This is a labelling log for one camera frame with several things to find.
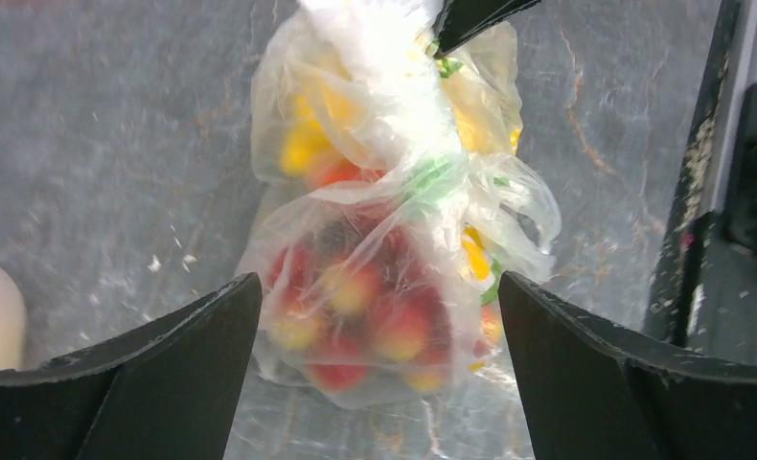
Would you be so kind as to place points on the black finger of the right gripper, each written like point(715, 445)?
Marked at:
point(459, 21)

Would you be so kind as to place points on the clear plastic bag of fruits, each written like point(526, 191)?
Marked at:
point(394, 201)

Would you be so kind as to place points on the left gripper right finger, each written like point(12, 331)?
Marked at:
point(593, 389)

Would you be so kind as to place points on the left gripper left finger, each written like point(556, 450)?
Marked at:
point(166, 390)

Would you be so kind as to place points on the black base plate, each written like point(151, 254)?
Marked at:
point(703, 295)

